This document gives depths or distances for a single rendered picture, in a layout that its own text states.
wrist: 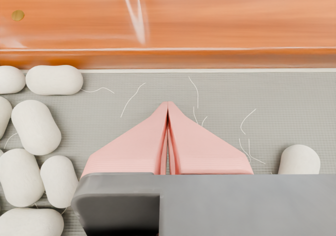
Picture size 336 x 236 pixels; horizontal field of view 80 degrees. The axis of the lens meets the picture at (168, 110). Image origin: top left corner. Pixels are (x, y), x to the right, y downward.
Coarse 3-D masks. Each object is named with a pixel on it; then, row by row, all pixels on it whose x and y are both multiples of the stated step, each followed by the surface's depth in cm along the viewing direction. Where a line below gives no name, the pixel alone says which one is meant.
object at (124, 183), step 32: (160, 128) 8; (96, 160) 5; (128, 160) 5; (160, 160) 7; (96, 192) 5; (128, 192) 5; (160, 192) 5; (192, 192) 5; (224, 192) 5; (256, 192) 5; (288, 192) 5; (320, 192) 5; (96, 224) 6; (128, 224) 6; (160, 224) 4; (192, 224) 4; (224, 224) 4; (256, 224) 4; (288, 224) 4; (320, 224) 4
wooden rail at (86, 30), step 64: (0, 0) 14; (64, 0) 14; (128, 0) 14; (192, 0) 14; (256, 0) 14; (320, 0) 14; (0, 64) 14; (64, 64) 14; (128, 64) 14; (192, 64) 14; (256, 64) 14; (320, 64) 14
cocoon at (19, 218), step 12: (12, 216) 11; (24, 216) 11; (36, 216) 11; (48, 216) 11; (60, 216) 12; (0, 228) 11; (12, 228) 11; (24, 228) 11; (36, 228) 11; (48, 228) 11; (60, 228) 12
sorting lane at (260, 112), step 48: (48, 96) 15; (96, 96) 15; (144, 96) 15; (192, 96) 15; (240, 96) 15; (288, 96) 15; (0, 144) 14; (96, 144) 14; (240, 144) 14; (288, 144) 14; (0, 192) 13
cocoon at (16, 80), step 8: (0, 72) 13; (8, 72) 13; (16, 72) 14; (0, 80) 13; (8, 80) 13; (16, 80) 14; (24, 80) 14; (0, 88) 13; (8, 88) 13; (16, 88) 14
